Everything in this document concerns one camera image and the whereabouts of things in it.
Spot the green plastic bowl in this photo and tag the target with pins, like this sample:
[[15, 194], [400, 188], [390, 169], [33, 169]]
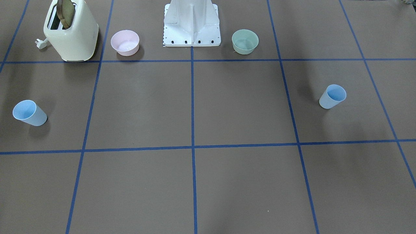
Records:
[[244, 41]]

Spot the pink plastic bowl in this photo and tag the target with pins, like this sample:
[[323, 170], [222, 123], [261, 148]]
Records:
[[125, 43]]

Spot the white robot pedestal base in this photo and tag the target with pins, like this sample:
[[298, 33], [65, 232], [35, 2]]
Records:
[[191, 23]]

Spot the cream two-slot toaster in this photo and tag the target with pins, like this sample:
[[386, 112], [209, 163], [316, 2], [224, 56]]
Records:
[[78, 42]]

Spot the blue cup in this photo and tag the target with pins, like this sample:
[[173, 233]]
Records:
[[29, 112], [333, 95]]

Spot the white toaster plug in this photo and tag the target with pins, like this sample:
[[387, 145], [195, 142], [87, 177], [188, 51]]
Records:
[[41, 44]]

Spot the brown toast slice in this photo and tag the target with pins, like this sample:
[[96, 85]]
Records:
[[65, 12]]

